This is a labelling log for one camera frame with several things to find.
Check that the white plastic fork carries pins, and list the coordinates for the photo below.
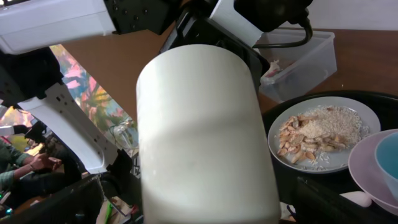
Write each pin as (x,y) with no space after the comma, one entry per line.
(358,197)

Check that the white tissue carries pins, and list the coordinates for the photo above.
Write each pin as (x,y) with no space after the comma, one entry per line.
(277,66)

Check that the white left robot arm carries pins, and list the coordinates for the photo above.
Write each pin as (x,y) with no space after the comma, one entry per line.
(30,74)

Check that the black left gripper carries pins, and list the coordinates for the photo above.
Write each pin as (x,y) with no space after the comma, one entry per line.
(226,24)

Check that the clear plastic waste bin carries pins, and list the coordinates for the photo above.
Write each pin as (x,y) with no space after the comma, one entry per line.
(313,63)

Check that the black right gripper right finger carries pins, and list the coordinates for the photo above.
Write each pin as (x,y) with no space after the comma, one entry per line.
(315,203)

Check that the white cup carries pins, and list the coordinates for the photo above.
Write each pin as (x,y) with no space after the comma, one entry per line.
(202,145)

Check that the rice and nut shells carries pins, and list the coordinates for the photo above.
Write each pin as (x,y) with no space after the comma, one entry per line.
(308,140)

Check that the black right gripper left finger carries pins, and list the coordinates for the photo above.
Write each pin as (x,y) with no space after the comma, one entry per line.
(78,203)

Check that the pink bowl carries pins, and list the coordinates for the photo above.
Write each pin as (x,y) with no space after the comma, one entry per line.
(367,174)

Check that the seated person in background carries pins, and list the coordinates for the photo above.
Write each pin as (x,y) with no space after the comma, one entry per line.
(26,176)

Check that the grey plate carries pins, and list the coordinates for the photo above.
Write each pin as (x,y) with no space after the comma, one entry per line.
(368,116)

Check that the black round tray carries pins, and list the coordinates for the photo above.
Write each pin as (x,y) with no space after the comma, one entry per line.
(383,104)

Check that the light blue cup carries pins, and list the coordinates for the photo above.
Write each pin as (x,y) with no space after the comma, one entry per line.
(386,159)

